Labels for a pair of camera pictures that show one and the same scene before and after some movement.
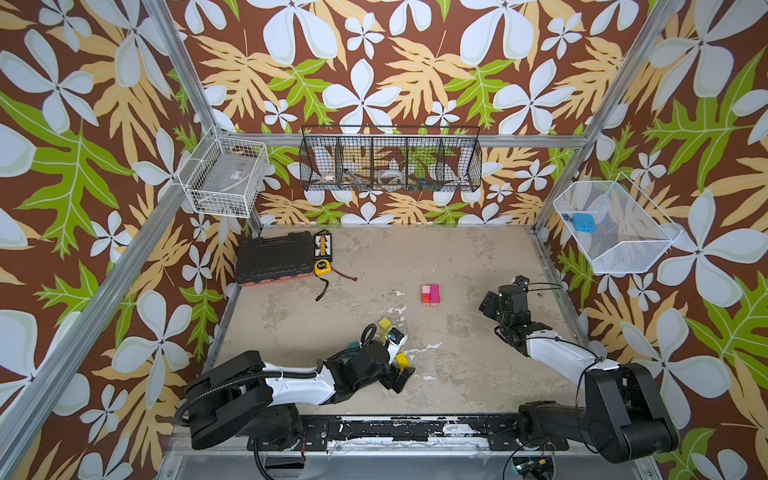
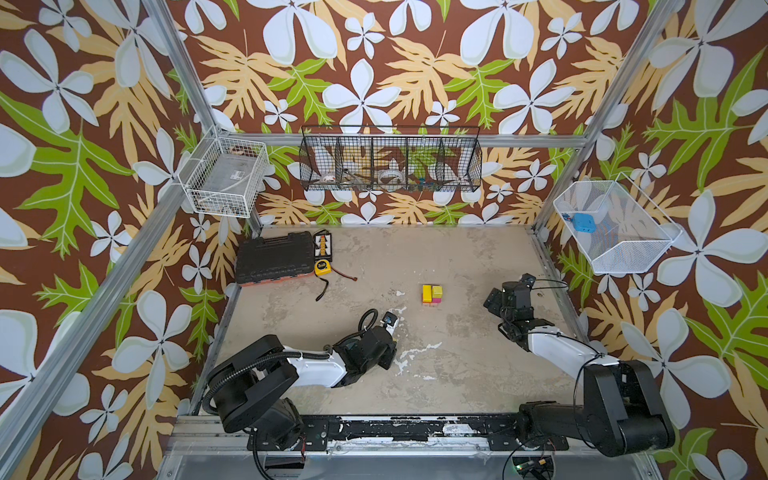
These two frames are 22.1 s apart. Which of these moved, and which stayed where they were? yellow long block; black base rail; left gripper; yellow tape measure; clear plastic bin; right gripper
Moved: left gripper; yellow long block
Stayed: clear plastic bin; yellow tape measure; right gripper; black base rail
